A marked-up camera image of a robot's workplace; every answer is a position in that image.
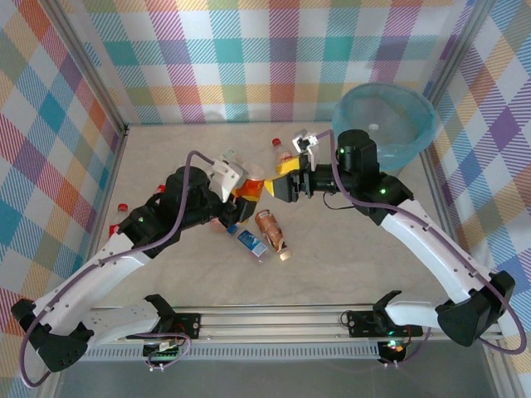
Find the green controller board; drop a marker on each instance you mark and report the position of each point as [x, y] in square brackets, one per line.
[164, 354]

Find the aluminium frame post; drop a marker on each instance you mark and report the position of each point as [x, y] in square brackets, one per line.
[87, 70]
[462, 41]

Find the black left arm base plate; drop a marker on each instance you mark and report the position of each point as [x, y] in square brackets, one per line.
[188, 325]

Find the clear bottle blue cap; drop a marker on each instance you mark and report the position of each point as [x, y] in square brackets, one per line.
[251, 244]

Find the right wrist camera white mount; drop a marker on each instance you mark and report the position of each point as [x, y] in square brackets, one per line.
[305, 141]

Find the aluminium table side rail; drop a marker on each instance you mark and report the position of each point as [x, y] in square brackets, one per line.
[113, 174]
[439, 186]

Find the clear bottle red label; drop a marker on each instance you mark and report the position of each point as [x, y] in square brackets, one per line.
[159, 189]

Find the orange juice bottle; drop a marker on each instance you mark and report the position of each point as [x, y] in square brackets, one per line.
[251, 188]

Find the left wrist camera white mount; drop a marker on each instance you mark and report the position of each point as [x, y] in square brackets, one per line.
[224, 178]

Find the small clear bottle green label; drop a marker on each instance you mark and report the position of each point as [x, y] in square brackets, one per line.
[228, 154]

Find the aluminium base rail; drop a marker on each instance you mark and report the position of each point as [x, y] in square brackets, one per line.
[269, 321]

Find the clear cola bottle red cap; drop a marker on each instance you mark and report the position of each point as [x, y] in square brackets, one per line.
[276, 143]

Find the bin with blue liner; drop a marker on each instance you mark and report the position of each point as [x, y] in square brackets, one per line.
[398, 120]

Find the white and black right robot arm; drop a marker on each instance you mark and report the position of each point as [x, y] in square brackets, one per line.
[435, 257]

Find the black controller board with light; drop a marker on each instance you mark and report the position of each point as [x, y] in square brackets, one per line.
[392, 347]

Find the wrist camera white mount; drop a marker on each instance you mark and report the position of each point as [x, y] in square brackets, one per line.
[305, 141]
[224, 178]

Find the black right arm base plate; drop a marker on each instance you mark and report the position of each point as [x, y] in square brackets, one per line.
[359, 323]

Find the brown drink bottle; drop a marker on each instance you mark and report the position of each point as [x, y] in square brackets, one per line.
[269, 228]

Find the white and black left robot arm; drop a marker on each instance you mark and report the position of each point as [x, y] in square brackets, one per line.
[83, 282]

